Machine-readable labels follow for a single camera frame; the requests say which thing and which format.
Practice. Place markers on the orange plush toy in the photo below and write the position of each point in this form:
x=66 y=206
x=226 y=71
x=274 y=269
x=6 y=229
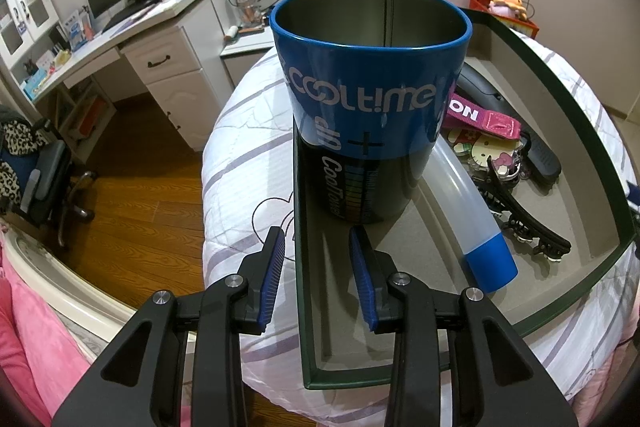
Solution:
x=509 y=8

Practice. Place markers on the black office chair with clothes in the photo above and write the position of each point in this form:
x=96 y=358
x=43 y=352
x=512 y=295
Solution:
x=40 y=182

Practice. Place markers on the pink bedding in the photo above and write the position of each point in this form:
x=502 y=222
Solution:
x=38 y=354

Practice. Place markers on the black remote control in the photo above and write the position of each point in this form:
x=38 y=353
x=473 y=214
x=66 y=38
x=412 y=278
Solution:
x=544 y=166

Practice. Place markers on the white glass-door cabinet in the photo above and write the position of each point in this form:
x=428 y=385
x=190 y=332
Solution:
x=23 y=23

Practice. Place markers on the red printed storage box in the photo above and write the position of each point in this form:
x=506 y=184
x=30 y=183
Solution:
x=528 y=28

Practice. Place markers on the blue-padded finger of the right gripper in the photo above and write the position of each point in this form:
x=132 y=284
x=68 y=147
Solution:
x=633 y=196

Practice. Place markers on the black hair claw clip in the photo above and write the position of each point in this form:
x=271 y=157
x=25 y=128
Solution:
x=525 y=227

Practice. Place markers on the bottle with red cap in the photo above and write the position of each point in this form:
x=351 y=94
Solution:
x=250 y=13

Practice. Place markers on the white low side cabinet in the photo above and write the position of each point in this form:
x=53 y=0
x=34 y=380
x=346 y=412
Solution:
x=240 y=56

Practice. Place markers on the pink lanyard keychain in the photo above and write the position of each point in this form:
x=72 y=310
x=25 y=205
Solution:
x=478 y=135

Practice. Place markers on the pink box with dark tray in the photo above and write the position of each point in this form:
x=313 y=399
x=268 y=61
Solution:
x=587 y=206

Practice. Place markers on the white striped table cloth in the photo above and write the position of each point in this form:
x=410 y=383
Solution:
x=247 y=180

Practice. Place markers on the clear tube with blue cap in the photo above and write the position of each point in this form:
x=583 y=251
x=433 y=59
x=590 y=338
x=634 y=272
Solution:
x=479 y=255

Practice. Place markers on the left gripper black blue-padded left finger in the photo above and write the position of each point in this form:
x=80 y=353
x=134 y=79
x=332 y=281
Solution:
x=137 y=379

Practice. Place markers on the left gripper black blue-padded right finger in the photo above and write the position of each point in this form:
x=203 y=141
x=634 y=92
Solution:
x=496 y=380

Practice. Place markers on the white desk with drawers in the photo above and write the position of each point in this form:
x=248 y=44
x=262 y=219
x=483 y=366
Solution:
x=175 y=50

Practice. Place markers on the blue black Cooltime cup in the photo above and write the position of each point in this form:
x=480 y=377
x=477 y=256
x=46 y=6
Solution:
x=370 y=83

